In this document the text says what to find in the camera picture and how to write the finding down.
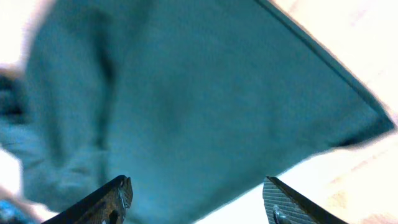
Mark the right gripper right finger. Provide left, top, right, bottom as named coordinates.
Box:
left=262, top=176, right=348, bottom=224

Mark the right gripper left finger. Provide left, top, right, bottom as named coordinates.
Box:
left=42, top=175, right=133, bottom=224

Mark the black polo shirt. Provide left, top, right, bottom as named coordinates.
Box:
left=1, top=0, right=394, bottom=223

